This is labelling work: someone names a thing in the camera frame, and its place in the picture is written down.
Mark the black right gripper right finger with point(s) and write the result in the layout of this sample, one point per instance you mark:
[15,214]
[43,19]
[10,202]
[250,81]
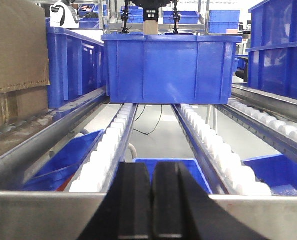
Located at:
[182,210]

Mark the blue plastic bin centre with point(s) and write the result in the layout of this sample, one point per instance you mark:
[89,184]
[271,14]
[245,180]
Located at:
[169,69]

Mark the white roller track centre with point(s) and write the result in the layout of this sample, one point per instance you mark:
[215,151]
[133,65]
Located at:
[223,169]

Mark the white roller track right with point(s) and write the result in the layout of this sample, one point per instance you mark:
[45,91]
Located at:
[272,137]

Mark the brown cardboard carton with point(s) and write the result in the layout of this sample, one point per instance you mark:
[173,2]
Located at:
[24,63]

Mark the blue stacked bins right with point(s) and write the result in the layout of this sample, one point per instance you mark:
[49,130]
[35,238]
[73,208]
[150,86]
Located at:
[272,57]

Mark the white roller track left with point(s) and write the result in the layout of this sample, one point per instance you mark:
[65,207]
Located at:
[98,171]

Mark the steel shelf front rail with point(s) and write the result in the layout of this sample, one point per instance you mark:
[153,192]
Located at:
[29,215]

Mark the blue plastic bin left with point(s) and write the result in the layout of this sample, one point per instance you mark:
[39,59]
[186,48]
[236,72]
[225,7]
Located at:
[76,65]

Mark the steel lane divider left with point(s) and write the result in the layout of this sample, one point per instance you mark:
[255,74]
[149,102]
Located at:
[25,149]

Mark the blue lower bin right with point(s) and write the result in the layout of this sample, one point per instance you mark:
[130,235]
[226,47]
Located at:
[277,171]

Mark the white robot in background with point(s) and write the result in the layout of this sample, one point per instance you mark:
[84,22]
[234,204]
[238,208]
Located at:
[63,15]

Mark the blue lower bin left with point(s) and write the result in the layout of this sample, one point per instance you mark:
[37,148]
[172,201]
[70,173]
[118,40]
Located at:
[64,164]

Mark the blue plastic bin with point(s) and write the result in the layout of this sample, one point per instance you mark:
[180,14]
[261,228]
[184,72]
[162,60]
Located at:
[76,65]
[169,69]

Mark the white roller track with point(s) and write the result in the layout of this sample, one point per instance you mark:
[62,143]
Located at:
[223,169]
[98,171]
[272,137]

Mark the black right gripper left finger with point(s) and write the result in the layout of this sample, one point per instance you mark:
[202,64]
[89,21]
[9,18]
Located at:
[125,212]

